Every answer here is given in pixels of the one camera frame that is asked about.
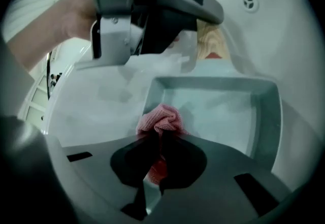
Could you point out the white sink with drainboard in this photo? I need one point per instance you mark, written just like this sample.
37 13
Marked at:
266 40

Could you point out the person's left forearm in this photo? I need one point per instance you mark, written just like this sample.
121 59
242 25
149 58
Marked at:
50 27

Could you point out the pink cloth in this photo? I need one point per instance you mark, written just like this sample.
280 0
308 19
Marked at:
165 116

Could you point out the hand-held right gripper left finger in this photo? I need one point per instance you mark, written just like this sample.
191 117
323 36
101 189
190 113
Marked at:
101 179

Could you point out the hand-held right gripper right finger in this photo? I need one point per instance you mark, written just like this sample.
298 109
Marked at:
218 187

